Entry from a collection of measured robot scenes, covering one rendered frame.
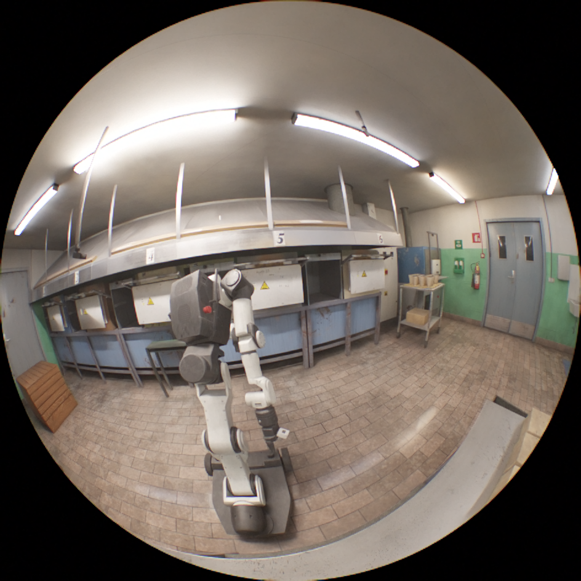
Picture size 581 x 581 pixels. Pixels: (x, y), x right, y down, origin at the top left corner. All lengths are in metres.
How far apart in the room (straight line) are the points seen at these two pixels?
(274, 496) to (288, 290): 1.72
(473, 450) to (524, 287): 3.64
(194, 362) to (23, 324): 4.28
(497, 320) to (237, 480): 4.33
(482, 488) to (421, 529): 0.18
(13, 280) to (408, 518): 4.91
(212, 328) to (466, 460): 1.03
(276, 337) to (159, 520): 2.20
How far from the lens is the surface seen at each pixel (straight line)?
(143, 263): 1.73
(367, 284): 2.23
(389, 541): 0.52
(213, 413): 0.86
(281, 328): 2.00
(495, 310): 4.19
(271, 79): 1.30
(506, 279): 4.09
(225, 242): 1.49
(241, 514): 1.03
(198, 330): 0.74
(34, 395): 2.97
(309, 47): 1.22
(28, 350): 4.63
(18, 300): 4.61
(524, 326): 4.25
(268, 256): 1.79
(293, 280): 1.73
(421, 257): 3.52
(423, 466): 1.58
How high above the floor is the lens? 1.34
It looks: 9 degrees down
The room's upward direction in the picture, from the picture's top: 5 degrees counter-clockwise
